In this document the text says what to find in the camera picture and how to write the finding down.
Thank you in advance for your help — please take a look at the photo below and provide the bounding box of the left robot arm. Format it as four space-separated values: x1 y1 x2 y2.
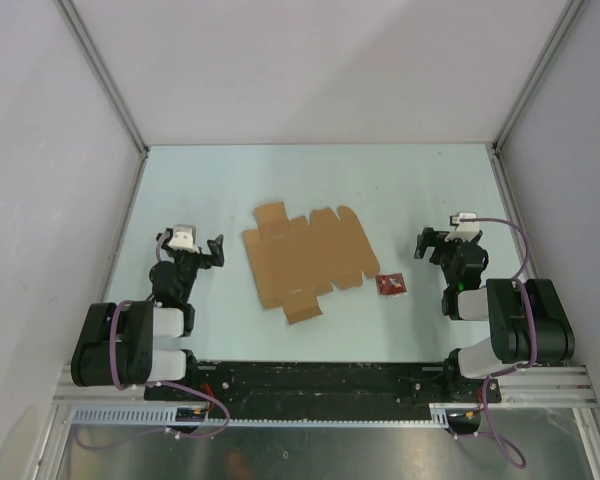
70 225 225 400

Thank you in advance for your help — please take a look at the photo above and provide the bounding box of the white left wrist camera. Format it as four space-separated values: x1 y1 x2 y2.
166 224 200 253

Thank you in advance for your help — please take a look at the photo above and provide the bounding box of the grey slotted cable duct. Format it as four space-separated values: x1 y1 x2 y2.
70 405 448 428

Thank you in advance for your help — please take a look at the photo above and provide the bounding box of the right aluminium corner post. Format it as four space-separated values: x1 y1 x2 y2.
492 0 590 153

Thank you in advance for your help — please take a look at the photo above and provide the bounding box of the aluminium frame rail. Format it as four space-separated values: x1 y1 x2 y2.
52 364 596 407

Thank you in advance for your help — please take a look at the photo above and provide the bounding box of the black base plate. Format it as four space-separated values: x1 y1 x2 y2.
143 357 502 407

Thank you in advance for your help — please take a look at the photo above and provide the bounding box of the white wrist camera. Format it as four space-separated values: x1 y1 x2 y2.
445 212 481 242
166 224 200 253

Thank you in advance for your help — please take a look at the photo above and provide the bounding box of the left aluminium corner post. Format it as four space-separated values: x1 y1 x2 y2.
53 0 149 157

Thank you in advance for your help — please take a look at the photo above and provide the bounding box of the brown cardboard box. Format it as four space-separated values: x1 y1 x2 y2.
242 202 380 325

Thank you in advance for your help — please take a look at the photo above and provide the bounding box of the small red packet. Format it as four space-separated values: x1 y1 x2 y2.
375 273 407 297

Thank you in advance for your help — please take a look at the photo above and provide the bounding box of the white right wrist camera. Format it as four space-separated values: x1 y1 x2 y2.
445 212 481 242

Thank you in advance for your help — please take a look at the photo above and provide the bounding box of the aluminium corner post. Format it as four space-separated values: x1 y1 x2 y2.
492 0 590 153
53 0 149 157

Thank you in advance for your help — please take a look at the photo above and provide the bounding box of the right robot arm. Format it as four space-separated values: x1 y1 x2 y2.
414 227 575 401

